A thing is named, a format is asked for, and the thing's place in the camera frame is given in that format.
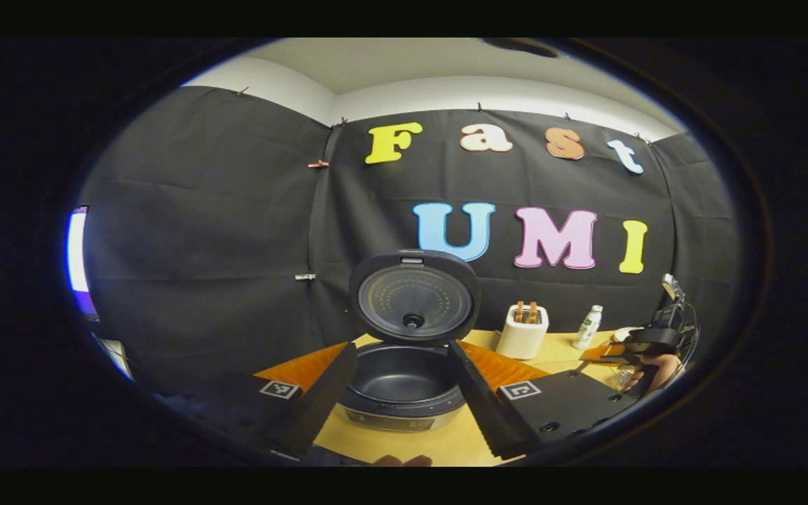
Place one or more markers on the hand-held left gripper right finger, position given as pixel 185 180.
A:
pixel 485 403

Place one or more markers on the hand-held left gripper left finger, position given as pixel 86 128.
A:
pixel 323 400

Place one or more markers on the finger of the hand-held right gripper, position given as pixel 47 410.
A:
pixel 604 353

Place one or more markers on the silver black rice cooker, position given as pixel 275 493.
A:
pixel 404 379

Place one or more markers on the white round plate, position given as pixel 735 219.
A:
pixel 625 334

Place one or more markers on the white milk bottle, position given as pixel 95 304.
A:
pixel 588 328

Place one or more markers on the white toaster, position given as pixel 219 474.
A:
pixel 522 340

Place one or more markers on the toasted bread slice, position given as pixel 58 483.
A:
pixel 533 312
pixel 519 312

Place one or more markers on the black backdrop cloth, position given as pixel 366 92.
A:
pixel 200 231

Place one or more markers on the bright monitor screen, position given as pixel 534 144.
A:
pixel 78 259

